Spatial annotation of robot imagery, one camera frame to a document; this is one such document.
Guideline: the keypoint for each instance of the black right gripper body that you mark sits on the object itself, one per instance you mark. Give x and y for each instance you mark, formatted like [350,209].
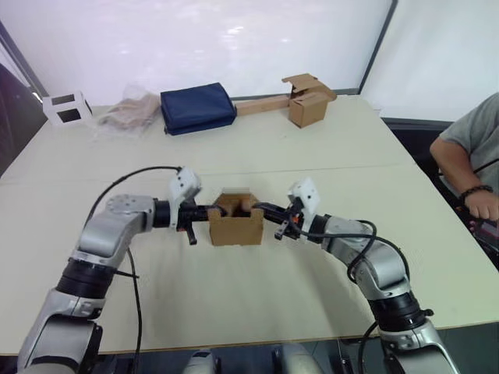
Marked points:
[294,222]

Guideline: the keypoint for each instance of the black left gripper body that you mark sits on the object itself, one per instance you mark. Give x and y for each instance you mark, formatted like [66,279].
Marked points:
[191,215]

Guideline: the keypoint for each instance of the small brown cardboard box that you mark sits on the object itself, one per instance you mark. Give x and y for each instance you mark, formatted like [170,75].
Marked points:
[234,231]

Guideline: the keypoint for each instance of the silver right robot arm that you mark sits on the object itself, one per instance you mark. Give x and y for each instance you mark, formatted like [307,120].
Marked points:
[374,257]

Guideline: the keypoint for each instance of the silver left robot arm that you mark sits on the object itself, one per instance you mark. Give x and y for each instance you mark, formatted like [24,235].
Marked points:
[101,233]

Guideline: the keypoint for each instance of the bystander bare forearm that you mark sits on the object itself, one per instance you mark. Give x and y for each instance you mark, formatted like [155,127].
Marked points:
[454,163]

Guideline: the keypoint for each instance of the open brown cardboard box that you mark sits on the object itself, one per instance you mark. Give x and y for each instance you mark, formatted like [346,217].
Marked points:
[308,111]

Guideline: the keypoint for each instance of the white box with black windows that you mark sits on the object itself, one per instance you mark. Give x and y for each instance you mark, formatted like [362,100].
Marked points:
[52,113]

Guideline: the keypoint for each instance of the bystander bare hand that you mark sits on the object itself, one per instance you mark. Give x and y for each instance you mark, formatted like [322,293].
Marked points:
[485,206]

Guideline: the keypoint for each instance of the navy blue fabric bag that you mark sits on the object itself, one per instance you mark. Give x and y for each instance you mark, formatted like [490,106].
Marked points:
[195,109]

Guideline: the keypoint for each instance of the long light wooden bar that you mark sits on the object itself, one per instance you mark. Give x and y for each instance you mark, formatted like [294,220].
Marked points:
[261,105]

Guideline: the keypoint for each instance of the clear plastic bag brown contents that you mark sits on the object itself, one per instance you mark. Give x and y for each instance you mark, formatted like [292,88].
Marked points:
[128,111]

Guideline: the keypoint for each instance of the grey rounded shape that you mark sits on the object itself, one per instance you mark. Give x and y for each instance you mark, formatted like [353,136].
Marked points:
[199,362]

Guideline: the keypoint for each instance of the black red handheld device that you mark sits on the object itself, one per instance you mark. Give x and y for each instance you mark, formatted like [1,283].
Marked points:
[487,230]

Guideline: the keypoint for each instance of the large black panel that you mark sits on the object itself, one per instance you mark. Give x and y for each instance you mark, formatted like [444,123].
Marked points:
[11,117]

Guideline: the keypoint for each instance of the person in grey shirt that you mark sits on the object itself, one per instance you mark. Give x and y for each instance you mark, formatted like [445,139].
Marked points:
[479,132]

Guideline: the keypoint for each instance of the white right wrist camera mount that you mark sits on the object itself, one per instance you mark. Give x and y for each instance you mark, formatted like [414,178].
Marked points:
[308,195]

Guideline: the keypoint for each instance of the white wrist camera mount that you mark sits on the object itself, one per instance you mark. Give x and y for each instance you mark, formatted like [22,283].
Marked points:
[308,195]
[185,185]

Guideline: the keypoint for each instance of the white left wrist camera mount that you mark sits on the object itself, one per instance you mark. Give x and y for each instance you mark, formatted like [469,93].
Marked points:
[185,185]

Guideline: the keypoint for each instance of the dark grey partition frame post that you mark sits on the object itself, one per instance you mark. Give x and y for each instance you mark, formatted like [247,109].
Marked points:
[376,50]
[23,64]

